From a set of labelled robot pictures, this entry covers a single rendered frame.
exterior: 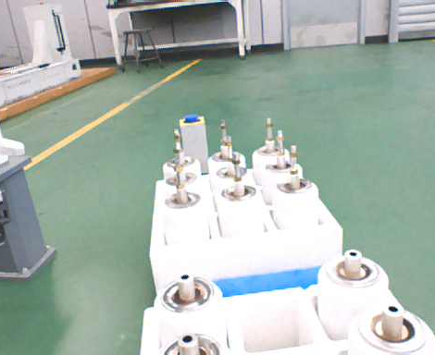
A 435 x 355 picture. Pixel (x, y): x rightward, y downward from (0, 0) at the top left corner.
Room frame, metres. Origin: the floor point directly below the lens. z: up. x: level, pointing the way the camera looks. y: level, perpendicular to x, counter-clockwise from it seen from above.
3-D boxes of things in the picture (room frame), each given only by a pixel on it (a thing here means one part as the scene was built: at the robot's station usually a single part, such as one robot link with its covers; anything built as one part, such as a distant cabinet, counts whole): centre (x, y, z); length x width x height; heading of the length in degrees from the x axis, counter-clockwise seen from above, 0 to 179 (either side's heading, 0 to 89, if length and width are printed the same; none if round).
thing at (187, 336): (0.37, 0.05, 0.26); 0.02 x 0.02 x 0.03
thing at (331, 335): (0.50, -0.18, 0.16); 0.10 x 0.10 x 0.18
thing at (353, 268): (0.50, -0.18, 0.26); 0.02 x 0.02 x 0.03
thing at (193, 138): (1.21, 0.05, 0.16); 0.07 x 0.07 x 0.31; 3
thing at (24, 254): (1.02, 0.57, 0.15); 0.15 x 0.15 x 0.30; 77
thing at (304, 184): (0.81, -0.16, 0.25); 0.08 x 0.08 x 0.01
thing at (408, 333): (0.38, -0.19, 0.25); 0.08 x 0.08 x 0.01
